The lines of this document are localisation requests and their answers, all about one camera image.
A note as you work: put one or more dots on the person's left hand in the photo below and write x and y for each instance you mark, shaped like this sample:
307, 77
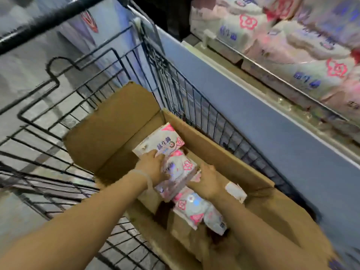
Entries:
150, 168

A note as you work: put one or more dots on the person's right hand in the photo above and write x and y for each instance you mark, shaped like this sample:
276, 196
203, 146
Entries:
209, 182

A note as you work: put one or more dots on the person's right fingers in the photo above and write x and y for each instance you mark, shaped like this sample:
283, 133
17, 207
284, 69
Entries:
198, 179

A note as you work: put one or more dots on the person's left fingers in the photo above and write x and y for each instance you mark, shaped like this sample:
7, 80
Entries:
164, 170

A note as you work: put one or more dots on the white pink flower packet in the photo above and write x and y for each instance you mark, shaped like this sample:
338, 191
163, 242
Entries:
191, 208
181, 168
163, 139
215, 220

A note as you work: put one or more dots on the person's right forearm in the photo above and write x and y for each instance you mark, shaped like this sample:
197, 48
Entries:
261, 236

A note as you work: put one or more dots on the person's left forearm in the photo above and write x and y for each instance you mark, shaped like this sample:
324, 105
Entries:
84, 222

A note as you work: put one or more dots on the white tape strip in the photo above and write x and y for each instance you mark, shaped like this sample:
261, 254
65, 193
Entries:
235, 192

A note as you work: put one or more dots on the brown cardboard box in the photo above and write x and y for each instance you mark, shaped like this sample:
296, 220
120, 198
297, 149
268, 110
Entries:
118, 129

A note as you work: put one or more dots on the white banner with red emblem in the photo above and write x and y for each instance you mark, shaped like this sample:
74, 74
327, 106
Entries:
112, 28

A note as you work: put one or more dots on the pile of white pink packets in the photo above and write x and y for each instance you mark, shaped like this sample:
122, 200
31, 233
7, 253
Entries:
295, 44

